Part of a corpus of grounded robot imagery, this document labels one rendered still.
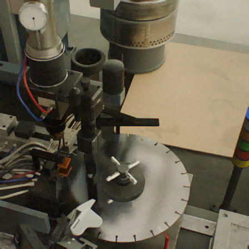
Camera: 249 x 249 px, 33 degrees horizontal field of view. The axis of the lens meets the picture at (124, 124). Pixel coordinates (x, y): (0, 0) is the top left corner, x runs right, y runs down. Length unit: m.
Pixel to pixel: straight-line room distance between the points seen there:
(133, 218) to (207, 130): 0.58
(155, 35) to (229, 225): 0.76
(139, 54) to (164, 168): 0.64
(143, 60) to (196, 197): 0.60
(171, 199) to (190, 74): 0.77
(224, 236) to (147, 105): 0.65
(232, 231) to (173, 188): 0.17
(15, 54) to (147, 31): 0.48
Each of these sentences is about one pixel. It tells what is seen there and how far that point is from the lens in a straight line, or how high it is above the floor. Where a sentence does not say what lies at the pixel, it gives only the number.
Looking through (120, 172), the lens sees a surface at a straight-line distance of 0.99.
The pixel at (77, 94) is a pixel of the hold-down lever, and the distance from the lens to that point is 0.78.
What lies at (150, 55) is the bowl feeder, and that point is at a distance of 1.62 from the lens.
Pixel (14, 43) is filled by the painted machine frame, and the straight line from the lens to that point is 1.53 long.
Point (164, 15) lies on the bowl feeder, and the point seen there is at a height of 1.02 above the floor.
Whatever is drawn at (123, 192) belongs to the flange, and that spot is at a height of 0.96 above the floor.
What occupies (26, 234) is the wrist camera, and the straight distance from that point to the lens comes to 0.82.
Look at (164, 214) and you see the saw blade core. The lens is 0.99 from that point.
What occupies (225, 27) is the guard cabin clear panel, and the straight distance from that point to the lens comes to 1.94.
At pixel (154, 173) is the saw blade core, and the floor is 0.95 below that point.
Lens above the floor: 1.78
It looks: 45 degrees down
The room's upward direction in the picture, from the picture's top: 1 degrees clockwise
